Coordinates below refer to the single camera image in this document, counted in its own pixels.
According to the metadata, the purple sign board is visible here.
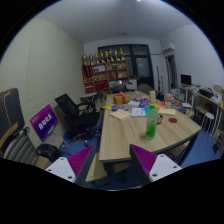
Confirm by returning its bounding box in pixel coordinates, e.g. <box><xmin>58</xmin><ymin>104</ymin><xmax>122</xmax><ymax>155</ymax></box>
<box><xmin>29</xmin><ymin>103</ymin><xmax>59</xmax><ymax>143</ymax></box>

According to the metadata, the computer monitor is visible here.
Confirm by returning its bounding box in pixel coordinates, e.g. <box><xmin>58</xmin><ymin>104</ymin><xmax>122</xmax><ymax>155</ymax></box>
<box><xmin>180</xmin><ymin>73</ymin><xmax>193</xmax><ymax>87</ymax></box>

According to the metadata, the white booklet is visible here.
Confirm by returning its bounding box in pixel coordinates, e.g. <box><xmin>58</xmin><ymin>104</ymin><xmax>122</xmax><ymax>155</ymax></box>
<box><xmin>130</xmin><ymin>106</ymin><xmax>147</xmax><ymax>118</ymax></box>

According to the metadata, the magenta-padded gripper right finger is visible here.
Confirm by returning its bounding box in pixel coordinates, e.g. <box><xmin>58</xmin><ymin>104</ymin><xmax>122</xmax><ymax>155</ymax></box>
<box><xmin>129</xmin><ymin>143</ymin><xmax>183</xmax><ymax>186</ymax></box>

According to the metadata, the black tripod stand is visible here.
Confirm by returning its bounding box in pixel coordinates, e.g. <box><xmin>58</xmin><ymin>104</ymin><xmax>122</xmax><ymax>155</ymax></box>
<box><xmin>155</xmin><ymin>65</ymin><xmax>165</xmax><ymax>96</ymax></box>

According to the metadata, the green drink bottle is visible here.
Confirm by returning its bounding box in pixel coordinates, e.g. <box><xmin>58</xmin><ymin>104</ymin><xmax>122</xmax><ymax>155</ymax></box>
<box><xmin>144</xmin><ymin>103</ymin><xmax>158</xmax><ymax>140</ymax></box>

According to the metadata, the black office chair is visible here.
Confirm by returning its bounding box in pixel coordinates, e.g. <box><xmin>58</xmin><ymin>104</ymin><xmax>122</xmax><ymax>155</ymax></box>
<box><xmin>54</xmin><ymin>93</ymin><xmax>101</xmax><ymax>138</ymax></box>

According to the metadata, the black bag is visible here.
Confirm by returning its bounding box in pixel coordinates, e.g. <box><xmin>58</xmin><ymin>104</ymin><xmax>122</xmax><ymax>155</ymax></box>
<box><xmin>35</xmin><ymin>143</ymin><xmax>63</xmax><ymax>163</ymax></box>

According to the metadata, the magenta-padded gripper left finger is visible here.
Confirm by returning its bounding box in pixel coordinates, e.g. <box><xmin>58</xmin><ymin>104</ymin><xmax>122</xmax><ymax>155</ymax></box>
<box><xmin>45</xmin><ymin>145</ymin><xmax>97</xmax><ymax>188</ymax></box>

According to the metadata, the wooden shelf unit with trophies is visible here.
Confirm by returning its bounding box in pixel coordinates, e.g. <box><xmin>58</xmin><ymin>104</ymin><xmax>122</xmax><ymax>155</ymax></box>
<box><xmin>81</xmin><ymin>48</ymin><xmax>130</xmax><ymax>94</ymax></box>

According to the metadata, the black framed glass door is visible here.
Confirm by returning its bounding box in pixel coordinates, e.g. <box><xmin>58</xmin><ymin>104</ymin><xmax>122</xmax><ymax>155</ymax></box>
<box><xmin>97</xmin><ymin>44</ymin><xmax>155</xmax><ymax>90</ymax></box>

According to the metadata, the small orange white box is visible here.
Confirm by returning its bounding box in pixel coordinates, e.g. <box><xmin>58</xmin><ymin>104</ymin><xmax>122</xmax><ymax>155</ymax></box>
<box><xmin>148</xmin><ymin>89</ymin><xmax>157</xmax><ymax>102</ymax></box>

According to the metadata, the long wooden side desk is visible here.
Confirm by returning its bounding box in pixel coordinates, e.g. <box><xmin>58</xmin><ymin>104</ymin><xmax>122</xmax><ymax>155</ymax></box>
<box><xmin>179</xmin><ymin>84</ymin><xmax>224</xmax><ymax>154</ymax></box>

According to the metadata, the white round stool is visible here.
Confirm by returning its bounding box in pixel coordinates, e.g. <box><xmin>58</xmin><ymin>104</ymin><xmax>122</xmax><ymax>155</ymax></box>
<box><xmin>202</xmin><ymin>111</ymin><xmax>215</xmax><ymax>134</ymax></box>

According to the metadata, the pink package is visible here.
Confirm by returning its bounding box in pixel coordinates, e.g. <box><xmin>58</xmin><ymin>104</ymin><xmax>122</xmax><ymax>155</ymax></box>
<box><xmin>134</xmin><ymin>96</ymin><xmax>149</xmax><ymax>103</ymax></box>

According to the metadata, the white air conditioner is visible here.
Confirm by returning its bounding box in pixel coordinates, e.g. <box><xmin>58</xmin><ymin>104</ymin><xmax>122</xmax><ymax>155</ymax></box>
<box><xmin>161</xmin><ymin>42</ymin><xmax>176</xmax><ymax>54</ymax></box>

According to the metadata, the pink flower bouquet in pot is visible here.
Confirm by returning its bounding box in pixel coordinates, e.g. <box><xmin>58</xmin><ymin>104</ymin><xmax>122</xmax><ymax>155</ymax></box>
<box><xmin>163</xmin><ymin>93</ymin><xmax>175</xmax><ymax>109</ymax></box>

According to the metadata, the yellow gift box red ribbon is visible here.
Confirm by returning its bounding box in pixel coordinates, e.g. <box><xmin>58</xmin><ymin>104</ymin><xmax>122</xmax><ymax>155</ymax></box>
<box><xmin>113</xmin><ymin>91</ymin><xmax>132</xmax><ymax>106</ymax></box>

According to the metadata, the small round side table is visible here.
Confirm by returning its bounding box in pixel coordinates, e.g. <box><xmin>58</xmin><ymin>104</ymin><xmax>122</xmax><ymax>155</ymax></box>
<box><xmin>79</xmin><ymin>92</ymin><xmax>98</xmax><ymax>104</ymax></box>

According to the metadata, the grey striped chair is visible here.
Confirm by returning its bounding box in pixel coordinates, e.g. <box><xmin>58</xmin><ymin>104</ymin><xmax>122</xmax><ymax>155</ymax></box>
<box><xmin>0</xmin><ymin>128</ymin><xmax>38</xmax><ymax>166</ymax></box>

